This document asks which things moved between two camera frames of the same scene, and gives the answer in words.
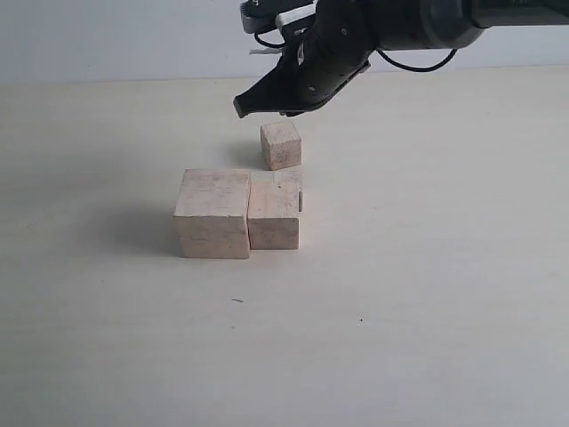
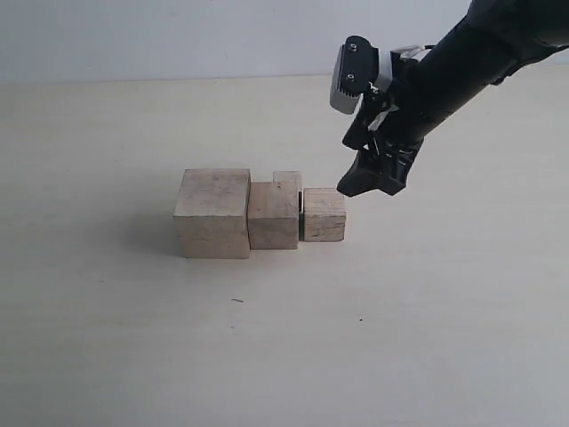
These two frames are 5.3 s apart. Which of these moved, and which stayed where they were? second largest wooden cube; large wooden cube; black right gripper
Moved: black right gripper
Stayed: second largest wooden cube; large wooden cube
